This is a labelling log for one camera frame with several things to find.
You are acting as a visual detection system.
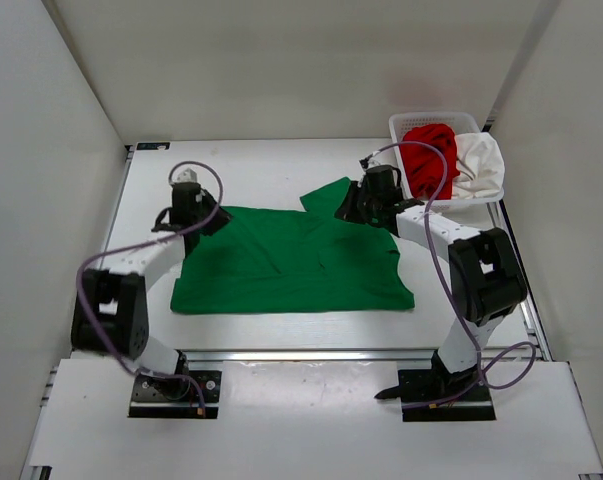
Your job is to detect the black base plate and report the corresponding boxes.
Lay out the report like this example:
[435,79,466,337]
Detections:
[128,369,222,420]
[398,369,497,423]

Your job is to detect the red t shirt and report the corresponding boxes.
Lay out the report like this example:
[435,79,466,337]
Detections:
[399,123,460,200]

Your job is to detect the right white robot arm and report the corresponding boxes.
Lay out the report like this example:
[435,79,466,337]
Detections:
[335,165,528,409]

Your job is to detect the white plastic basket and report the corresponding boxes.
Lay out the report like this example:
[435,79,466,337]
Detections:
[388,111,504,212]

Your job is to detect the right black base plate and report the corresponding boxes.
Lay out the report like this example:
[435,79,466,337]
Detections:
[398,369,497,423]

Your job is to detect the green t shirt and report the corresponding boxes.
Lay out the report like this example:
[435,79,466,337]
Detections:
[170,177,415,315]

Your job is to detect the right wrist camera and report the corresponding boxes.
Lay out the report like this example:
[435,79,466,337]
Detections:
[359,155,380,171]

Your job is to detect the white t shirt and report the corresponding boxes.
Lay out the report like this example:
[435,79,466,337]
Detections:
[452,132,505,200]

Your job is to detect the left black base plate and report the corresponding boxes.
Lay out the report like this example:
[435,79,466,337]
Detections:
[128,369,222,420]

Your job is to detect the dark table label sticker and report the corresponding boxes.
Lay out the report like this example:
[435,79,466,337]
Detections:
[136,142,171,151]

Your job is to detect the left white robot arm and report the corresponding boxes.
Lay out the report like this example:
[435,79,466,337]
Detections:
[70,180,232,400]

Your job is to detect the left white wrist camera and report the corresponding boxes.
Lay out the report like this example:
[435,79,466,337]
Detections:
[174,168,198,184]

